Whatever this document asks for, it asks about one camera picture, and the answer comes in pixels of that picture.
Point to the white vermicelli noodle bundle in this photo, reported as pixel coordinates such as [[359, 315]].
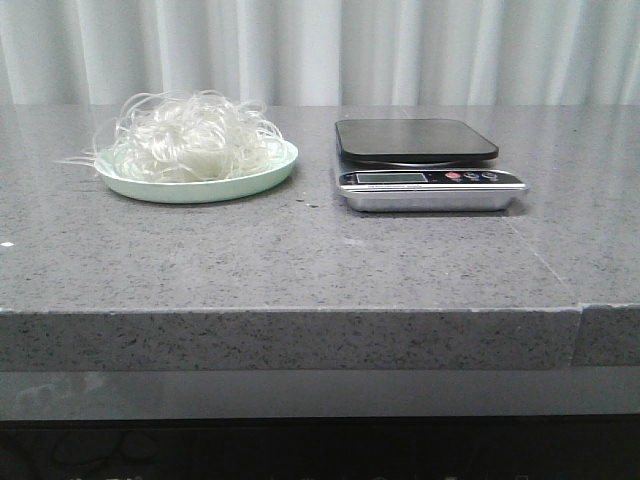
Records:
[[179, 137]]

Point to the black silver kitchen scale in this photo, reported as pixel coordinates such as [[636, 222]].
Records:
[[420, 165]]

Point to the pale green round plate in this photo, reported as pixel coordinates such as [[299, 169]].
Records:
[[205, 191]]

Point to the white pleated curtain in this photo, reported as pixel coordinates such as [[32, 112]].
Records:
[[323, 52]]

